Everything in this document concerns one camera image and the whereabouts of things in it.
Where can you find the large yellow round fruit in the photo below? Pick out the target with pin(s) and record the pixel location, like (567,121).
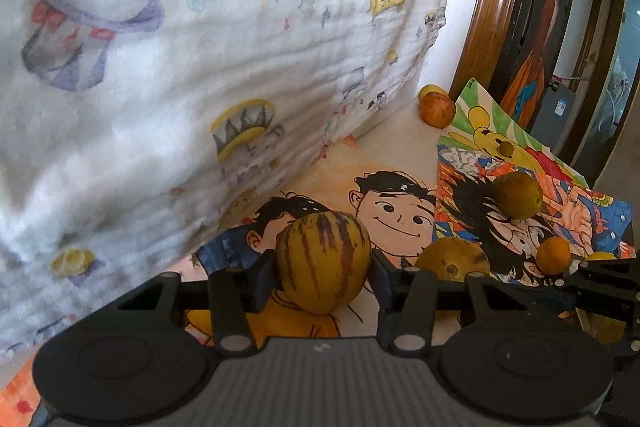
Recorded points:
(452,259)

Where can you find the white cartoon print cloth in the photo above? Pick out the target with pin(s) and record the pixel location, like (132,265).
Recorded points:
(129,127)

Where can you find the brown wooden door frame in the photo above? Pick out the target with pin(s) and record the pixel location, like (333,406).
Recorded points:
(492,1)

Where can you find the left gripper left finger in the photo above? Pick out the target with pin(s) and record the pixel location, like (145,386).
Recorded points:
(234,293)

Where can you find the yellow lemon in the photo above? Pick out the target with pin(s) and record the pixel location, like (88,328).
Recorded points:
(601,256)

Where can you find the painting of orange-dress woman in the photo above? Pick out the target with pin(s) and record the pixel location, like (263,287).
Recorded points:
(533,51)

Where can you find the grey appliance with sticker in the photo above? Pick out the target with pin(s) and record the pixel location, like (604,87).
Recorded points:
(553,112)

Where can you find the colourful anime drawing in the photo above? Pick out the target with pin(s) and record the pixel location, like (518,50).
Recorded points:
(590,222)

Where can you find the red yellow apple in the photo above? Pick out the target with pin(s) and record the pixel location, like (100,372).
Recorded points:
(437,110)

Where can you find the green-brown round pear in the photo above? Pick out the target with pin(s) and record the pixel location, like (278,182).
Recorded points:
(518,195)

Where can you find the yellow fruit behind apple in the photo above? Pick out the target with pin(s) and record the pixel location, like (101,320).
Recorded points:
(431,88)

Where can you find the Winnie the Pooh drawing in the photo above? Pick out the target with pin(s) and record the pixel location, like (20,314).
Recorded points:
(481,124)

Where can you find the striped yellow pepino melon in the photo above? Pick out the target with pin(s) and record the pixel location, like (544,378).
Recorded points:
(323,260)

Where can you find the small tangerine on drawing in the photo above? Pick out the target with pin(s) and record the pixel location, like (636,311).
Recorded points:
(553,256)

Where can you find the cartoon boys drawing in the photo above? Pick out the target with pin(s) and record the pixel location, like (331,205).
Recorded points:
(177,353)

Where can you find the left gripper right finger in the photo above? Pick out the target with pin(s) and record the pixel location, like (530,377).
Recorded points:
(406,305)

